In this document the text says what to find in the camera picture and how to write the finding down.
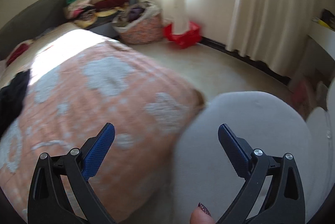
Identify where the black long-sleeve shirt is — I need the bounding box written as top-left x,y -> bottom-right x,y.
0,69 -> 30,136

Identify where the pile of folded clothes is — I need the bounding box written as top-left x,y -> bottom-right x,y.
64,0 -> 137,29

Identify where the laundry basket with clothes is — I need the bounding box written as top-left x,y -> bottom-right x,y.
112,1 -> 163,45

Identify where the thumb with painted nail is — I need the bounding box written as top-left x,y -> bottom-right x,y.
190,203 -> 215,224

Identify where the grey trouser leg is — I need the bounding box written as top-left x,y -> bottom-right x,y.
173,92 -> 313,223

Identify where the orange plaid bed quilt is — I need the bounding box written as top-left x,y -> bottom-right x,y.
1,23 -> 204,222

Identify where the red pillow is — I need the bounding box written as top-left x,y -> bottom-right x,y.
6,40 -> 33,67

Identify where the dark green headboard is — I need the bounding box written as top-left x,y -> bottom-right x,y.
1,0 -> 66,60

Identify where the red plastic box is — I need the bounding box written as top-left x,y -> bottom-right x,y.
163,21 -> 202,49

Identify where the cream window curtain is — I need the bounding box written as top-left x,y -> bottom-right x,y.
226,0 -> 315,77

